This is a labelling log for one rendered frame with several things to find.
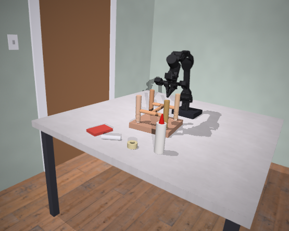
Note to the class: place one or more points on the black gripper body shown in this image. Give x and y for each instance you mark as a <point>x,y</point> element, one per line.
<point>160,81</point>

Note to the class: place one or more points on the brown wooden stool legs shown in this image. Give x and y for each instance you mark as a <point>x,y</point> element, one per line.
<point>166,106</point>

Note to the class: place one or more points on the flat red rectangular block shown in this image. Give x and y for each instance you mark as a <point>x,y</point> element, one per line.
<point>99,130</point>

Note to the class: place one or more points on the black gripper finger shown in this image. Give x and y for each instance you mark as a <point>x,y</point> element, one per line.
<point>167,88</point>
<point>172,88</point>

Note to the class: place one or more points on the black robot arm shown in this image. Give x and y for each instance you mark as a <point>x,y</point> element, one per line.
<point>173,62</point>

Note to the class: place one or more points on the beige tape roll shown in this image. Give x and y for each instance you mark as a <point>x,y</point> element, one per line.
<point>132,144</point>

